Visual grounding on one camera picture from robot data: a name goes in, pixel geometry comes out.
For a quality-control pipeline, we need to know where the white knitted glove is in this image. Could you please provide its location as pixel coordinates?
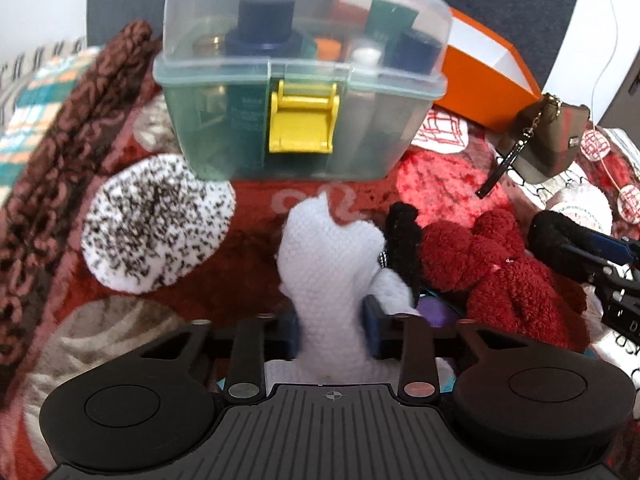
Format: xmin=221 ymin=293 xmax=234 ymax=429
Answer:
xmin=265 ymin=193 xmax=418 ymax=388

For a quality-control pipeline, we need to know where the black white speckled cloth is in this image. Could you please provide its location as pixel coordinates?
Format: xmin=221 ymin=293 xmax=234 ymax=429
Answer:
xmin=81 ymin=154 xmax=236 ymax=295

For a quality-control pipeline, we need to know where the black fuzzy soft item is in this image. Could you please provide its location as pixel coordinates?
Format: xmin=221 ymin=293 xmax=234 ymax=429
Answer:
xmin=384 ymin=202 xmax=422 ymax=308

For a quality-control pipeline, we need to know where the purple small object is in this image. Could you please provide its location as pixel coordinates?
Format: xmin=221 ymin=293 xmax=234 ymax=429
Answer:
xmin=416 ymin=296 xmax=459 ymax=328

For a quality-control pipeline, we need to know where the red fluffy plush toy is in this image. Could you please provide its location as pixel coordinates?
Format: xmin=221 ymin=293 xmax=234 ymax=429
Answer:
xmin=420 ymin=209 xmax=590 ymax=353

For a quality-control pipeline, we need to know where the red patterned fleece blanket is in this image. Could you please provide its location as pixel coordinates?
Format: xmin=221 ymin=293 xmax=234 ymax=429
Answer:
xmin=1 ymin=61 xmax=537 ymax=479

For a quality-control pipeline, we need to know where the orange cardboard box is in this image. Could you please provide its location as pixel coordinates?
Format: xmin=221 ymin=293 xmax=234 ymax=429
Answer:
xmin=342 ymin=0 xmax=544 ymax=134

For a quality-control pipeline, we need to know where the brown crocheted scarf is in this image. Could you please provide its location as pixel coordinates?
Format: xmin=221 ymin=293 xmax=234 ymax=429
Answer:
xmin=1 ymin=20 xmax=160 ymax=391

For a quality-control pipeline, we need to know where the clear plastic storage box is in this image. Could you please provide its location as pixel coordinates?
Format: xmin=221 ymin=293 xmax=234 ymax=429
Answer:
xmin=153 ymin=0 xmax=452 ymax=181

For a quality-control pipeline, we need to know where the plaid teal orange blanket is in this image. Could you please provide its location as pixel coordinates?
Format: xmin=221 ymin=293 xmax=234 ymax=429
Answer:
xmin=1 ymin=47 xmax=101 ymax=204

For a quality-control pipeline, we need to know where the striped grey beige blanket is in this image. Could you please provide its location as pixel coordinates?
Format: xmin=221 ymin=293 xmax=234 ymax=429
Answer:
xmin=1 ymin=36 xmax=87 ymax=122

